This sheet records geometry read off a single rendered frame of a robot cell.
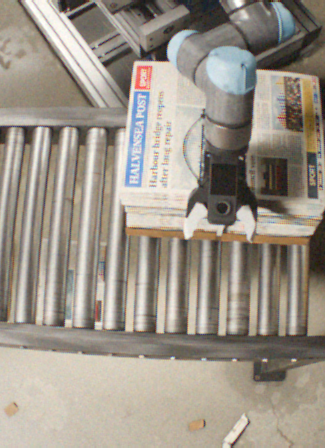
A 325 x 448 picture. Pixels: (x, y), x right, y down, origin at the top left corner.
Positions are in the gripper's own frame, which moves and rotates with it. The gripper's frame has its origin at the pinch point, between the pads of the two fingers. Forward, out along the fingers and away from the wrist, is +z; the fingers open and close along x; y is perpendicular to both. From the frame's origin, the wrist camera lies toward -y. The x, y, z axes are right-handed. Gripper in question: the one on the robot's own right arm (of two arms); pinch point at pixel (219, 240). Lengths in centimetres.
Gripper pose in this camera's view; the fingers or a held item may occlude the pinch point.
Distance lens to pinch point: 116.7
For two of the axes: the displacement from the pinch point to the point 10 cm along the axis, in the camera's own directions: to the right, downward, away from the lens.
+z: -0.1, 7.5, 6.6
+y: 0.7, -6.6, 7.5
